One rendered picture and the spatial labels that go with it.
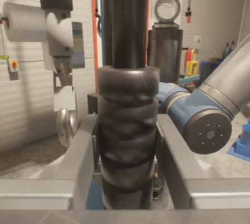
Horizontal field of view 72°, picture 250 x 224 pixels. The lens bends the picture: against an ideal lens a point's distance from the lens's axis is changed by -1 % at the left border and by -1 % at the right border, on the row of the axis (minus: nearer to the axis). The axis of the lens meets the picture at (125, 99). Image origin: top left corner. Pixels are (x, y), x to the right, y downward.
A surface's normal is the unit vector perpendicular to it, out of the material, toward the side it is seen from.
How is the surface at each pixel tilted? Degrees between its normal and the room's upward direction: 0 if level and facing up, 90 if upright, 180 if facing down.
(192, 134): 89
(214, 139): 90
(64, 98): 64
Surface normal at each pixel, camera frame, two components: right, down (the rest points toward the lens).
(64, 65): 0.40, 0.61
